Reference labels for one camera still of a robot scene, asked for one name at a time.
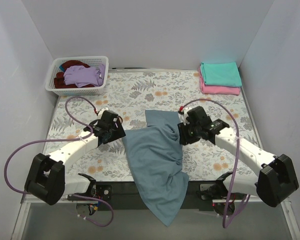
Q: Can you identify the blue-grey t-shirt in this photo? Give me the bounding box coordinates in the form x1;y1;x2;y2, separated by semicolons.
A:
122;110;189;227

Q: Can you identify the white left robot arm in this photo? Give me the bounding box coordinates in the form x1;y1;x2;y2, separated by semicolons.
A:
24;107;126;205

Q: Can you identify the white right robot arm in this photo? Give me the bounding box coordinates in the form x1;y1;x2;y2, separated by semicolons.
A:
178;106;299;207

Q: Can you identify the folded pink t-shirt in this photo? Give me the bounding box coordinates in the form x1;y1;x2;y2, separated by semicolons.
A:
198;67;240;96

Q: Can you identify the floral patterned table mat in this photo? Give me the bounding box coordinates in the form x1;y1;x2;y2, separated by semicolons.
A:
47;70;260;182

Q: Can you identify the lilac t-shirt in basket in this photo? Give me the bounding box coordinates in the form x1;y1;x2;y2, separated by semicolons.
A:
63;64;106;88

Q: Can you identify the folded teal t-shirt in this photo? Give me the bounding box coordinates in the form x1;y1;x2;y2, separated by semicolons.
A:
200;62;242;88

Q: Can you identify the dark red garment in basket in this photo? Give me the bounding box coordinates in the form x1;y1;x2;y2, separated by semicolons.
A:
54;60;90;89

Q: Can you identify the teal garment in basket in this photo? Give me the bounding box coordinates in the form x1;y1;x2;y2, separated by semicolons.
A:
59;64;65;72

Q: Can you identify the white plastic laundry basket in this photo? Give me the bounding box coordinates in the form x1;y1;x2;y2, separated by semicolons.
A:
45;56;109;97

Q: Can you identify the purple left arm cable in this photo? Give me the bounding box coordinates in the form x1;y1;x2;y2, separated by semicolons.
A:
3;96;115;228

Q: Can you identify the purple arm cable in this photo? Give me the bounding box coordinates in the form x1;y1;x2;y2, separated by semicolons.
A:
179;98;251;229
3;96;115;228

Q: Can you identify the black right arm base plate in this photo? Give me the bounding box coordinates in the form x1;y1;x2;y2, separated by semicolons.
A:
196;182;228;200

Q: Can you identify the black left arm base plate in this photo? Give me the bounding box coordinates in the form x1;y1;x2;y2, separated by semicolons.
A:
87;183;113;201

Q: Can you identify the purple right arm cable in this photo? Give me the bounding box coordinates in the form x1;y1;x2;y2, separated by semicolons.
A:
179;98;251;229

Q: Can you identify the aluminium front frame rail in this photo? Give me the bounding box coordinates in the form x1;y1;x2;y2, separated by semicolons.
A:
21;181;290;205

